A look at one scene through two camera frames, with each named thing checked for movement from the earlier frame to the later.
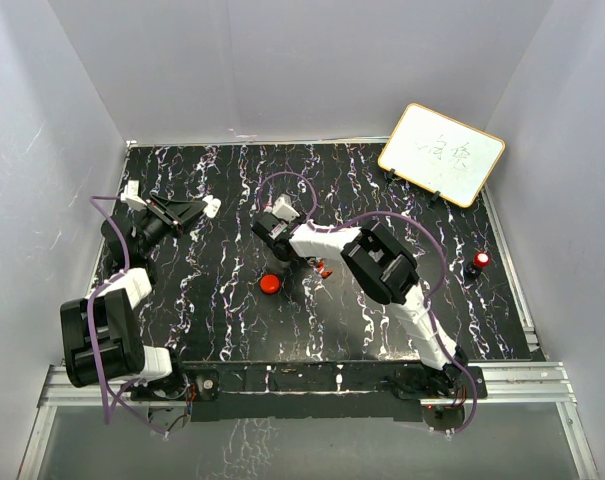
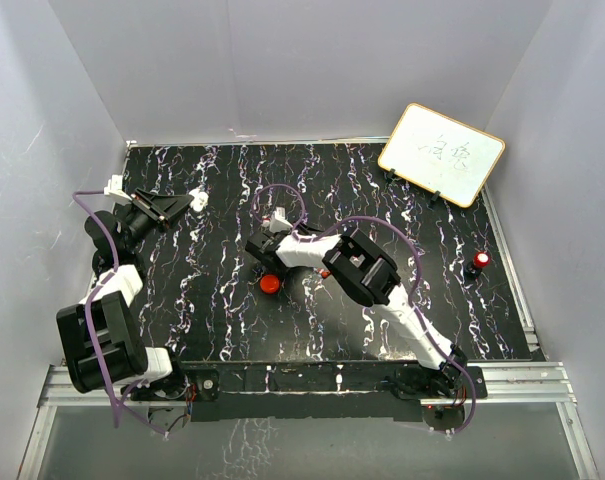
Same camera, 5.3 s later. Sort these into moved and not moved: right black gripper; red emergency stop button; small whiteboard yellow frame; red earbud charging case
Moved: right black gripper
Not moved: red earbud charging case; small whiteboard yellow frame; red emergency stop button
